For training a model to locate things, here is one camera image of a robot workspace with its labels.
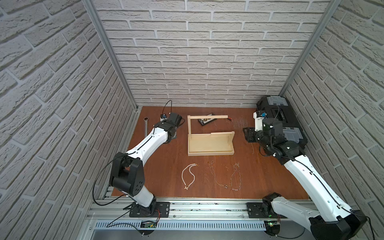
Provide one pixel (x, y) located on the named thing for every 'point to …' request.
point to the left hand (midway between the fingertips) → (168, 131)
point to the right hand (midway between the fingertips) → (249, 128)
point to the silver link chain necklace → (237, 164)
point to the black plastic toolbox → (277, 107)
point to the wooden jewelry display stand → (213, 144)
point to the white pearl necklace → (190, 166)
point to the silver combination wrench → (146, 119)
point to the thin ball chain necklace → (211, 168)
